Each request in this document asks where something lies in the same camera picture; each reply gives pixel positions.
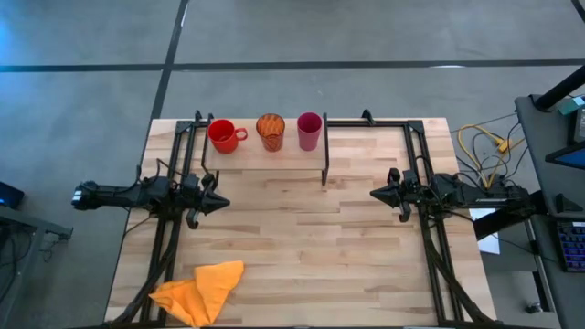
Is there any translucent orange ribbed cup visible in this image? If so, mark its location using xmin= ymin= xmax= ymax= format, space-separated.
xmin=255 ymin=112 xmax=287 ymax=154

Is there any black triangular bracket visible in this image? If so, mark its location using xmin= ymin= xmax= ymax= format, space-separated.
xmin=554 ymin=192 xmax=585 ymax=214

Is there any blue screen tablet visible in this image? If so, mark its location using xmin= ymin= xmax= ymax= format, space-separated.
xmin=545 ymin=143 xmax=585 ymax=172

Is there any yellow cable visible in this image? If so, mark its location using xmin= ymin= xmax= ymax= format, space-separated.
xmin=456 ymin=123 xmax=527 ymax=189

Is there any grey side desk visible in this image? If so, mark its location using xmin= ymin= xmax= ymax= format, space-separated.
xmin=515 ymin=93 xmax=585 ymax=329

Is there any black device with blue light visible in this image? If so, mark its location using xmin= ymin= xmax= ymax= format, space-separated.
xmin=0 ymin=180 xmax=26 ymax=210

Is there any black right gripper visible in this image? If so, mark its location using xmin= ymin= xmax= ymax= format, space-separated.
xmin=369 ymin=167 xmax=419 ymax=224

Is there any black aluminium table frame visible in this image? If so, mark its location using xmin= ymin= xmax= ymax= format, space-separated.
xmin=107 ymin=109 xmax=504 ymax=328

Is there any orange cloth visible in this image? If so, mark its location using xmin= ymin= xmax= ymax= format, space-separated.
xmin=148 ymin=260 xmax=246 ymax=328

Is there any grey side table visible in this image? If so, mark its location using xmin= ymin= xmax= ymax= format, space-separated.
xmin=0 ymin=205 xmax=74 ymax=329

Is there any black pole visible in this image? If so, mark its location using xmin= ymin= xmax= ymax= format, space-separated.
xmin=534 ymin=65 xmax=585 ymax=113

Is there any red mug with handle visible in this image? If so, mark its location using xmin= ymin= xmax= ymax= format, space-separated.
xmin=207 ymin=119 xmax=250 ymax=155

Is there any pink plastic cup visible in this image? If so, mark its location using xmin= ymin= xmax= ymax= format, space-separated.
xmin=296 ymin=111 xmax=324 ymax=153

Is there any wooden shelf with black legs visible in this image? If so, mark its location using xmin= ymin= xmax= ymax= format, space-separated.
xmin=200 ymin=111 xmax=331 ymax=186

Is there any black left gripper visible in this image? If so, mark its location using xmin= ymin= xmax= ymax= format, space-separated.
xmin=182 ymin=172 xmax=231 ymax=230

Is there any keyboard with lit keys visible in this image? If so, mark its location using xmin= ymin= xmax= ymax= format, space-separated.
xmin=556 ymin=220 xmax=585 ymax=274

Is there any teal small box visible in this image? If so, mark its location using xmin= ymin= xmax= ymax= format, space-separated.
xmin=558 ymin=95 xmax=585 ymax=116

